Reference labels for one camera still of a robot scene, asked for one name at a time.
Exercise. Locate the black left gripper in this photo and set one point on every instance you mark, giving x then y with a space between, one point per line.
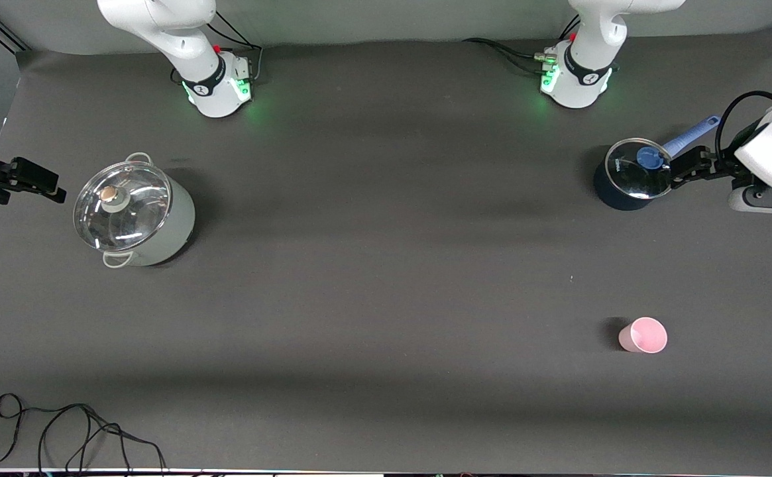
721 165

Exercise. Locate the pink plastic cup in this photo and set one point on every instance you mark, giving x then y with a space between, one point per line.
644 336

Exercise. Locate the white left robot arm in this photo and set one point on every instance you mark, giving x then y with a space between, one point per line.
588 26

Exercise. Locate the glass lid with blue knob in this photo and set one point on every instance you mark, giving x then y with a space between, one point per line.
631 175

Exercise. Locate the dark blue saucepan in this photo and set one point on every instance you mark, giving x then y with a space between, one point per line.
614 195

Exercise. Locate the glass lid with brown knob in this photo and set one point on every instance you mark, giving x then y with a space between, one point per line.
127 212

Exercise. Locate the black diagonal rail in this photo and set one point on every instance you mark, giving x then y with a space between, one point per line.
1 30

